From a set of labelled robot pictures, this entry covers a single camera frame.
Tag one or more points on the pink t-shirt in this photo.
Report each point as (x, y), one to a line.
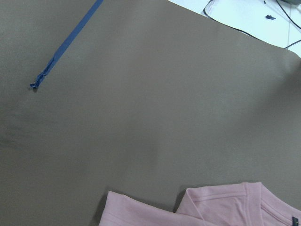
(244, 204)

